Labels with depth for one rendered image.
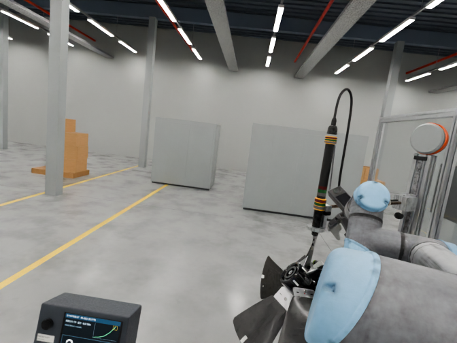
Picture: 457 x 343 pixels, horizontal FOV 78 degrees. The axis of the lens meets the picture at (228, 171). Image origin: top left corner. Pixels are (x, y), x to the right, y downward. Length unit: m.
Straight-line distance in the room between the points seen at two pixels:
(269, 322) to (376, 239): 0.76
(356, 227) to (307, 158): 6.00
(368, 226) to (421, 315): 0.42
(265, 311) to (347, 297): 1.06
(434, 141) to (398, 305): 1.42
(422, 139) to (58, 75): 6.31
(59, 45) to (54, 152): 2.13
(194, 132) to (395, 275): 8.03
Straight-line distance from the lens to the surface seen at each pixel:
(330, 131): 1.12
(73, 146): 8.95
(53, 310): 1.02
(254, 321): 1.38
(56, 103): 6.83
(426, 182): 1.73
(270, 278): 1.58
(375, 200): 0.74
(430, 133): 1.72
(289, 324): 1.16
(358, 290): 0.33
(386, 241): 0.73
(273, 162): 6.62
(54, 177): 6.95
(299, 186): 6.77
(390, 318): 0.33
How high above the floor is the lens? 1.80
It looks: 8 degrees down
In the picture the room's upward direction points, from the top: 7 degrees clockwise
